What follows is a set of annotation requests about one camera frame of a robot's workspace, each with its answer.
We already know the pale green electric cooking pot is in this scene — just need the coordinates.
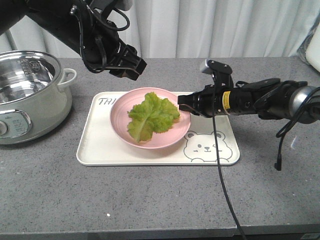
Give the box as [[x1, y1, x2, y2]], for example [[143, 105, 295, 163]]
[[0, 50, 77, 145]]

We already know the grey white curtain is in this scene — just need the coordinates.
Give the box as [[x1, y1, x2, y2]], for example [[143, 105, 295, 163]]
[[0, 0, 320, 60]]

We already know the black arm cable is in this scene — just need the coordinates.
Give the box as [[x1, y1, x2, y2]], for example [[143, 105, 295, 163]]
[[211, 72, 248, 240], [78, 0, 131, 72]]

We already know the white rice cooker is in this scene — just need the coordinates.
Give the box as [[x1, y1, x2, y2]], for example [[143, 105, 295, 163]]
[[305, 29, 320, 72]]

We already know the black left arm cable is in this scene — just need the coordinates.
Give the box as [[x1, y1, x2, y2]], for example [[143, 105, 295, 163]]
[[78, 0, 131, 72]]

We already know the pink round plate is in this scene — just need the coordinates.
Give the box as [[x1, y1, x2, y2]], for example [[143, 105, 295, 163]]
[[110, 87, 191, 149]]

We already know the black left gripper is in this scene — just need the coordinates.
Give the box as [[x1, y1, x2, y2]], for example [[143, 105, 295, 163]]
[[82, 35, 147, 81]]

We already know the green lettuce leaf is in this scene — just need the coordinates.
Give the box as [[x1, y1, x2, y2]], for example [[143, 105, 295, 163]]
[[127, 92, 180, 143]]

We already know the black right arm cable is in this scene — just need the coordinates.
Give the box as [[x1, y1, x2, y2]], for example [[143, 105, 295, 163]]
[[211, 72, 248, 240]]

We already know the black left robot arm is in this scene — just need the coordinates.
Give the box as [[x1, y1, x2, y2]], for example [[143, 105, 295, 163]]
[[0, 0, 147, 81]]

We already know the cream bear print tray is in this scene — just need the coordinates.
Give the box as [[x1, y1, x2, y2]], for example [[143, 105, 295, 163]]
[[76, 91, 240, 166]]

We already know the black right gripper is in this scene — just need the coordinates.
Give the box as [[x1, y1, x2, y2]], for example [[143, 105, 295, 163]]
[[177, 84, 237, 118]]

